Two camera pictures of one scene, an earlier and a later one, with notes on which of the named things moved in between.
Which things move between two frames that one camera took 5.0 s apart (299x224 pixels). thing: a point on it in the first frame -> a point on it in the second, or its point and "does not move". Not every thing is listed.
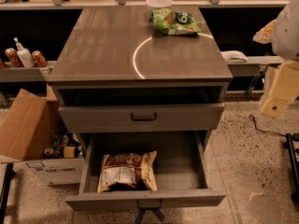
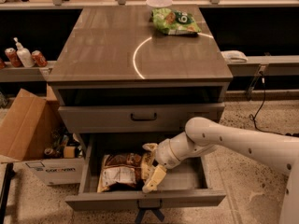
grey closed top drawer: (141, 118) does not move
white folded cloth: (234, 56) does not move
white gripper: (287, 35) -> (163, 153)
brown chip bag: (127, 172) does not move
